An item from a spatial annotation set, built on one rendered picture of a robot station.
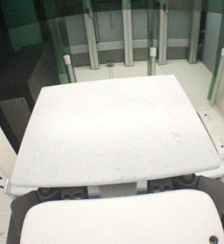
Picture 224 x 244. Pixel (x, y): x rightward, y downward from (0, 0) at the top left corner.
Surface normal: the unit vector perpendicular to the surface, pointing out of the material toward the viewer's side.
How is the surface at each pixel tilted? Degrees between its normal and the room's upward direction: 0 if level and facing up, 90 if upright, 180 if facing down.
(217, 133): 0
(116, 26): 90
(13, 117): 90
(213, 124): 0
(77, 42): 90
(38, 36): 90
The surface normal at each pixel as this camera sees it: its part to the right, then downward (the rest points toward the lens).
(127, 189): 0.06, 0.66
